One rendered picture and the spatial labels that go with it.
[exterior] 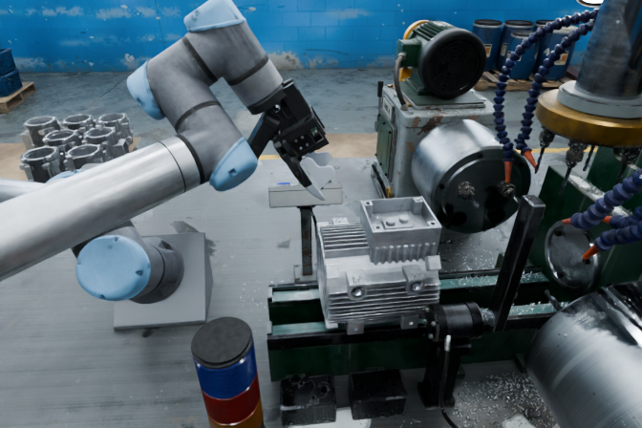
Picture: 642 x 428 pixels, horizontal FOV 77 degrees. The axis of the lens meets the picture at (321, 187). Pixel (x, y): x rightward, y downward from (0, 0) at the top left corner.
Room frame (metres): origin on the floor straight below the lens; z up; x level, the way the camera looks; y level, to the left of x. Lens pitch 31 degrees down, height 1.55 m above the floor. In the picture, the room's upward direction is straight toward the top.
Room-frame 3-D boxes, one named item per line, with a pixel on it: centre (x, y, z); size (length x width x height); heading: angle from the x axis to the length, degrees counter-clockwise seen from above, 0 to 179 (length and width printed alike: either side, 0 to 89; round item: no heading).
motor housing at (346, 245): (0.59, -0.10, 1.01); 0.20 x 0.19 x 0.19; 97
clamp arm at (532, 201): (0.47, -0.29, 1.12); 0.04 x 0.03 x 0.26; 96
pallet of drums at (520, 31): (5.39, -2.57, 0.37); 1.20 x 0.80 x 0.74; 88
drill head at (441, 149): (0.97, -0.37, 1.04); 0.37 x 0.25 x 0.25; 6
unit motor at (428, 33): (1.25, -0.32, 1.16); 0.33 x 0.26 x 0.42; 6
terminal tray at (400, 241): (0.59, -0.14, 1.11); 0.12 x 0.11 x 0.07; 97
